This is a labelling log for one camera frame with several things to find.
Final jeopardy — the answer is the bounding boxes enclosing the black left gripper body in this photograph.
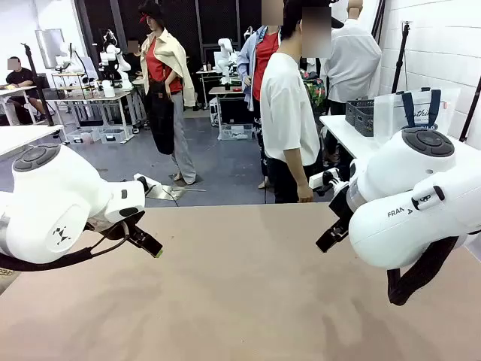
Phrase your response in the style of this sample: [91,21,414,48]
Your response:
[85,210,146,238]

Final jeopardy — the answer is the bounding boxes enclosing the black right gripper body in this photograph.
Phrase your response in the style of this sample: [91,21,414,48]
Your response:
[329,184,352,223]

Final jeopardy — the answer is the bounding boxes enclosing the translucent navy-handled shopping bag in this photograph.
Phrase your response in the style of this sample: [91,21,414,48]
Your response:
[374,88,461,143]

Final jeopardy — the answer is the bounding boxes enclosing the person's right hand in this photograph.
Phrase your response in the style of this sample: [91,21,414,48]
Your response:
[296,182,314,204]

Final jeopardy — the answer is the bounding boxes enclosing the metal floor plate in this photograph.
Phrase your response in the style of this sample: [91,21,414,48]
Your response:
[144,183,207,201]

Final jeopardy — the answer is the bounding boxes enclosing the white side table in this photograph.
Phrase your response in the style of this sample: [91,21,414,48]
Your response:
[319,114,481,159]

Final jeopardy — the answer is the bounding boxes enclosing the clear storage bin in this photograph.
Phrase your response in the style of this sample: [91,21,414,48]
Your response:
[219,123,255,141]
[67,127,101,145]
[100,128,133,145]

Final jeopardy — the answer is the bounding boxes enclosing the person in white t-shirt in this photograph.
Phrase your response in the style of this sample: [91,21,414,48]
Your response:
[260,0,339,204]

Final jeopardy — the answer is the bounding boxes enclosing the floral garment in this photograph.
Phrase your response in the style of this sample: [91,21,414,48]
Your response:
[300,69,327,110]

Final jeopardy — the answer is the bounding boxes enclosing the grey workbench table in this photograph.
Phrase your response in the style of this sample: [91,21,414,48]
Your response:
[56,88,146,144]

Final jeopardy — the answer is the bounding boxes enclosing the mannequin with cream jacket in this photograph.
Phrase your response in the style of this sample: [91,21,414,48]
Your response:
[137,0,198,185]

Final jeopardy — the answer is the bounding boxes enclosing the small grey table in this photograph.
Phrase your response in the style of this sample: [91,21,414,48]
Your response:
[208,85,245,140]

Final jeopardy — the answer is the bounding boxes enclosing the black leaning pole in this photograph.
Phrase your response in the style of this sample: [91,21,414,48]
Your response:
[458,74,481,143]

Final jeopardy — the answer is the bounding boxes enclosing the standing person in black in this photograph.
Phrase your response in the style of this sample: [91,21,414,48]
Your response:
[126,39,150,82]

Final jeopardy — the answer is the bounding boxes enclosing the mannequin with blue shirt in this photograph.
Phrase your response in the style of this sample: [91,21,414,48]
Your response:
[236,0,283,189]

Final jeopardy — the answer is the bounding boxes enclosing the black tripod stand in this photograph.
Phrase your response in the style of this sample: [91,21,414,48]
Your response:
[20,42,56,127]

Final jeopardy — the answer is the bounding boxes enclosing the white office desk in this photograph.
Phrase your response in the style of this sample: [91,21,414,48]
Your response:
[0,85,38,127]

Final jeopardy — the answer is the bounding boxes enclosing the seated person in black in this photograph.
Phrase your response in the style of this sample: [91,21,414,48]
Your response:
[5,56,48,125]

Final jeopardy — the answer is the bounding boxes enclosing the grey panel board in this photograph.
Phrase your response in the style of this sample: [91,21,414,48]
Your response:
[35,28,65,70]

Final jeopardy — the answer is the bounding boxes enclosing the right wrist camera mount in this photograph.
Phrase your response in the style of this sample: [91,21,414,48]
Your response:
[307,168,350,196]

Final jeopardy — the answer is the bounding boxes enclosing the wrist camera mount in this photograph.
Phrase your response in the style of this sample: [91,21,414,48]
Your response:
[307,168,350,196]
[133,172,162,196]

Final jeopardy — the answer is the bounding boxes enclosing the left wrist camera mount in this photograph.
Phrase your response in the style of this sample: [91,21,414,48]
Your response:
[133,172,162,196]

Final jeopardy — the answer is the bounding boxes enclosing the black left arm cable sleeve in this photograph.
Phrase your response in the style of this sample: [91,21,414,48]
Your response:
[0,220,131,272]

